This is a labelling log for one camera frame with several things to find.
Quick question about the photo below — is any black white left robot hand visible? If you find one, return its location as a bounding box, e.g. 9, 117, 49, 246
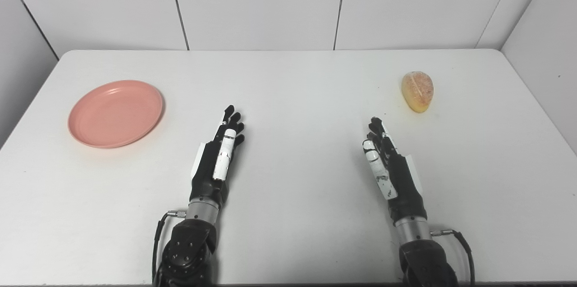
190, 105, 246, 209

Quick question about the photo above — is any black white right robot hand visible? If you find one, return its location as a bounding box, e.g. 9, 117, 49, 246
362, 117, 428, 224

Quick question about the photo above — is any golden bread roll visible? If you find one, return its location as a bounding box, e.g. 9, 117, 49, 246
401, 71, 434, 113

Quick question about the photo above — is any pink round plate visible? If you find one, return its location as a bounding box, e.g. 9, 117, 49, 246
68, 80, 164, 149

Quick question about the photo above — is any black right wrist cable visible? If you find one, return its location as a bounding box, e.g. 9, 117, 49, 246
430, 229, 476, 287

